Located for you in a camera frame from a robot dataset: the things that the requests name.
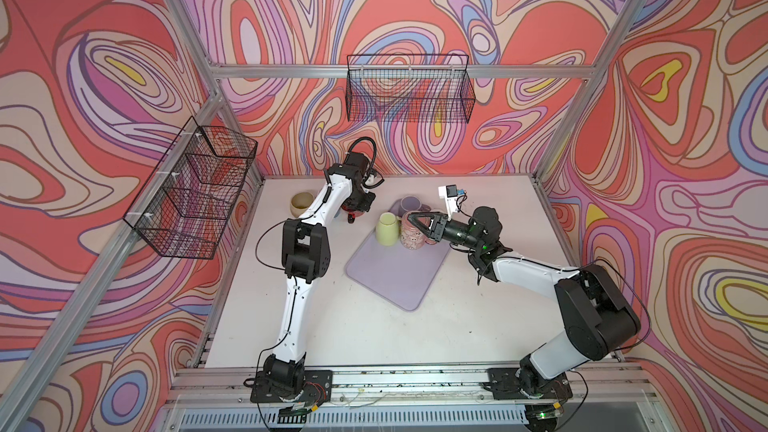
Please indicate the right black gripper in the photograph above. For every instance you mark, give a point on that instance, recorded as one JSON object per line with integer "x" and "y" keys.
{"x": 436, "y": 227}

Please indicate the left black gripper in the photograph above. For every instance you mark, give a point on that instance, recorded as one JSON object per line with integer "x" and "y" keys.
{"x": 366, "y": 205}

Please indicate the beige speckled mug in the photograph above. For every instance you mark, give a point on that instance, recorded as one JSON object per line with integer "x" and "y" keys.
{"x": 302, "y": 204}

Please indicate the red mug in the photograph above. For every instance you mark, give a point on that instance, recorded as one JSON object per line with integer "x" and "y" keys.
{"x": 352, "y": 215}

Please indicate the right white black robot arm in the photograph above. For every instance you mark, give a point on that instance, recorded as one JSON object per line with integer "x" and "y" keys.
{"x": 597, "y": 318}

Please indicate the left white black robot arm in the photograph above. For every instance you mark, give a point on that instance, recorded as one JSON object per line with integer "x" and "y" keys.
{"x": 305, "y": 258}

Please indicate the purple mug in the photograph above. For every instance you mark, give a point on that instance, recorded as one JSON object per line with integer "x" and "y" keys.
{"x": 411, "y": 204}

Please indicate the light green mug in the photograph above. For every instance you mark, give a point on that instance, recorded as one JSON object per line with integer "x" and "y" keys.
{"x": 387, "y": 230}

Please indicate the lavender plastic tray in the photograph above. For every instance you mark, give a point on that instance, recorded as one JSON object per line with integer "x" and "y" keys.
{"x": 395, "y": 273}

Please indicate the black wire basket back wall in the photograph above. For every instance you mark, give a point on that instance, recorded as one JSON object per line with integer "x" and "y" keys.
{"x": 409, "y": 88}

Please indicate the black wire basket wall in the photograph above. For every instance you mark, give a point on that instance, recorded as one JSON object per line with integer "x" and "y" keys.
{"x": 201, "y": 176}
{"x": 409, "y": 88}

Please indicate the black wire basket left wall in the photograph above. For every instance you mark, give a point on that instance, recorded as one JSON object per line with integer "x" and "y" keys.
{"x": 201, "y": 176}

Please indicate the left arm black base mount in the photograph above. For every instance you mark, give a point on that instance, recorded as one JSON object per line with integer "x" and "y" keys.
{"x": 314, "y": 388}

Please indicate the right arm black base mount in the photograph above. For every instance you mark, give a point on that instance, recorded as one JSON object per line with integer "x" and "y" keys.
{"x": 525, "y": 383}

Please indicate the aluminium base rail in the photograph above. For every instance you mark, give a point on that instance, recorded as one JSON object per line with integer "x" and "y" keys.
{"x": 603, "y": 396}

